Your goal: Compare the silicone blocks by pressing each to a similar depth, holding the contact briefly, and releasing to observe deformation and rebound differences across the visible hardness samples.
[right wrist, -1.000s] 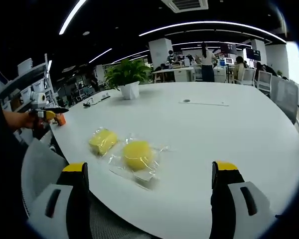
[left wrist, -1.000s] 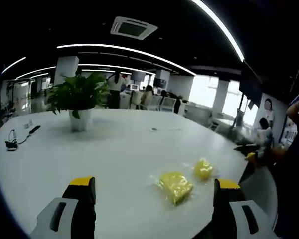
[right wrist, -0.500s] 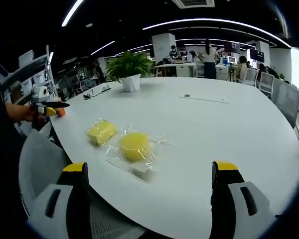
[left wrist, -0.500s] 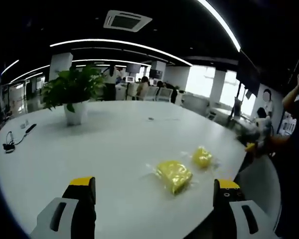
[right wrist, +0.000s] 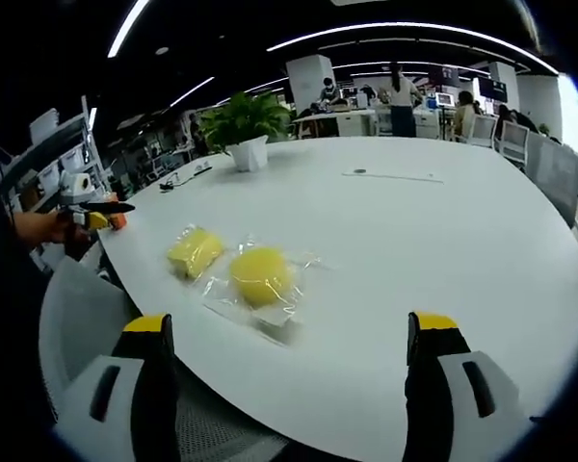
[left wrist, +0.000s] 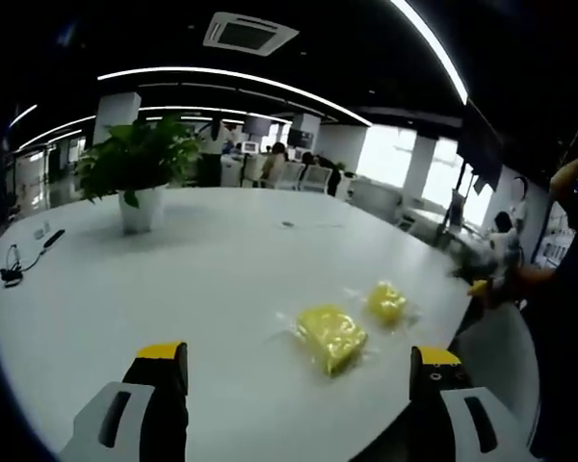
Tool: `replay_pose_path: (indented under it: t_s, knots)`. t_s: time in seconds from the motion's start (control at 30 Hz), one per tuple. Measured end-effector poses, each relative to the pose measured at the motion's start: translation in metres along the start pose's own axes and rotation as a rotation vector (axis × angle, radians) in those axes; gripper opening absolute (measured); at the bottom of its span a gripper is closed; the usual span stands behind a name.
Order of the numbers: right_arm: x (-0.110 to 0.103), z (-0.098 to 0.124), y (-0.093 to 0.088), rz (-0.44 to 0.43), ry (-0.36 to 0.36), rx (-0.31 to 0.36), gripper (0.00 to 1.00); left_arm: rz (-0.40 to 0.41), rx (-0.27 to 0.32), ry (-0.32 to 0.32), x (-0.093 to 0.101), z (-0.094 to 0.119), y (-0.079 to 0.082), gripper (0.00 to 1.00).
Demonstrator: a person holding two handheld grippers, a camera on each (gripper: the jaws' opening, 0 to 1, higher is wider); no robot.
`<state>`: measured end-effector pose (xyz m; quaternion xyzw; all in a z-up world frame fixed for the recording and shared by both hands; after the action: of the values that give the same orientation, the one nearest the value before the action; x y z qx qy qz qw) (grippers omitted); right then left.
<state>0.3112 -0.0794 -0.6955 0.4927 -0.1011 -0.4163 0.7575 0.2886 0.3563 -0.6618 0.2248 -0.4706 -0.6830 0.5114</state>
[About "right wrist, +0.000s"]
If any rectangular yellow silicone block bagged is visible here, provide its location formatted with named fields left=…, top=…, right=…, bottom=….
left=165, top=223, right=227, bottom=285

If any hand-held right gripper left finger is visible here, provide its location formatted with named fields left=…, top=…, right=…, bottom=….
left=56, top=312, right=181, bottom=462

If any white desk with clutter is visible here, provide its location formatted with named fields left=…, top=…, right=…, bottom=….
left=291, top=106, right=391, bottom=141

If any black cable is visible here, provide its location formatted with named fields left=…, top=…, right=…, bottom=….
left=157, top=165, right=214, bottom=193

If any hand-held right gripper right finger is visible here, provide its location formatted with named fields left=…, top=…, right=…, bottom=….
left=402, top=310, right=532, bottom=462

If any white mesh office chair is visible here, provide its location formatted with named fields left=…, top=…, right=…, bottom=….
left=469, top=114, right=498, bottom=148
left=38, top=254, right=290, bottom=462
left=498, top=118, right=532, bottom=167

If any green potted plant white pot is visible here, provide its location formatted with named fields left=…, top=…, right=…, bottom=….
left=198, top=90, right=294, bottom=173

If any table cable cover strip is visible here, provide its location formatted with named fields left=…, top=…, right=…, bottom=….
left=340, top=167, right=445, bottom=186

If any grey storage shelf with boxes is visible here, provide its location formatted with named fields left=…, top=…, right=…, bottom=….
left=0, top=94, right=110, bottom=270

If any grey desk partition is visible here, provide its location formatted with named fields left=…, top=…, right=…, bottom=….
left=527, top=130, right=578, bottom=228

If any round yellow silicone block bagged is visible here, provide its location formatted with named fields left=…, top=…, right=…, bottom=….
left=199, top=234, right=325, bottom=346

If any ceiling light strip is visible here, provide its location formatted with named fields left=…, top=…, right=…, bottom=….
left=106, top=0, right=151, bottom=60
left=169, top=75, right=217, bottom=109
left=266, top=20, right=561, bottom=77

